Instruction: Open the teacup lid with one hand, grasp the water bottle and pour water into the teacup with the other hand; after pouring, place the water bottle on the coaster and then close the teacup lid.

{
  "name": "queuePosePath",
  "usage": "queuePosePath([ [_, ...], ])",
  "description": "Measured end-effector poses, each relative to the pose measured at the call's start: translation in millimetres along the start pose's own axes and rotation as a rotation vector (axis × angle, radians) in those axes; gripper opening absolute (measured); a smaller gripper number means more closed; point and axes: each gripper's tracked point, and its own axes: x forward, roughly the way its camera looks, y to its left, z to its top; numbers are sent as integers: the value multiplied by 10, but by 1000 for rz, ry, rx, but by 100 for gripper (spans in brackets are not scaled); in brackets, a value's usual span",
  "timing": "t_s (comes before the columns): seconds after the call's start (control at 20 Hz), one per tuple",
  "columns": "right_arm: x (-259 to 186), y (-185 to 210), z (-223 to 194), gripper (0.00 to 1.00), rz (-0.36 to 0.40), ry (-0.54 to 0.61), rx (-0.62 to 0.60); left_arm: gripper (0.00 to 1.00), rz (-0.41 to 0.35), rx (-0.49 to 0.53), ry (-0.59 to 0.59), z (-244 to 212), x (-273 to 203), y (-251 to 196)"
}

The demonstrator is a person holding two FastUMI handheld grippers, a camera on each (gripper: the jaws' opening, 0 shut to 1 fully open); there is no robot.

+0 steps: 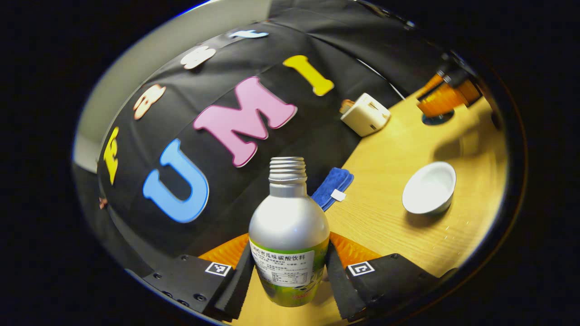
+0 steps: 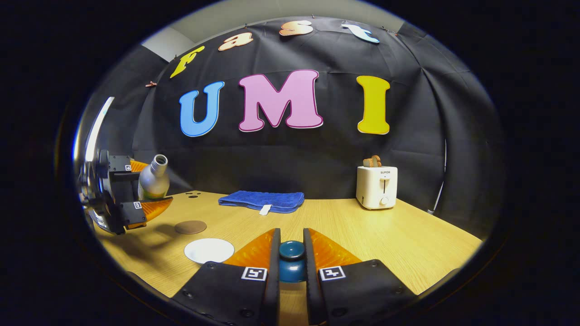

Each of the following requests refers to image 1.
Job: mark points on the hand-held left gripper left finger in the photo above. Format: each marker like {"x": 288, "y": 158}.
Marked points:
{"x": 240, "y": 285}

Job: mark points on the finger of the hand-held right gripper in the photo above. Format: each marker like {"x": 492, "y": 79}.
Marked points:
{"x": 437, "y": 102}
{"x": 432, "y": 83}

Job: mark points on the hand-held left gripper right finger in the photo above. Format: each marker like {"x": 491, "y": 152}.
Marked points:
{"x": 337, "y": 285}

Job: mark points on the teal teacup lid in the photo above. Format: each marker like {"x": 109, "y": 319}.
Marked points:
{"x": 437, "y": 120}

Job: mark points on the silver green water bottle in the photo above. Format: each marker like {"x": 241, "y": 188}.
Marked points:
{"x": 290, "y": 217}

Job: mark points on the teal white teacup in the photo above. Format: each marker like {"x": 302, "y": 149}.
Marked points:
{"x": 428, "y": 188}

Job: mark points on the white toaster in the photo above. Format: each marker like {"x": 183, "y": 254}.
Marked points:
{"x": 364, "y": 115}

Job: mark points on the toast slice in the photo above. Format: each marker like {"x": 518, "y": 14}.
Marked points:
{"x": 346, "y": 106}

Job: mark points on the blue folded towel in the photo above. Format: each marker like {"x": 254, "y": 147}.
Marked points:
{"x": 333, "y": 185}

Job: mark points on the black backdrop cloth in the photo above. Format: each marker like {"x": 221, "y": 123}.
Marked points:
{"x": 217, "y": 181}

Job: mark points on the brown clothes peg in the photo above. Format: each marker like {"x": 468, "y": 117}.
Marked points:
{"x": 103, "y": 203}

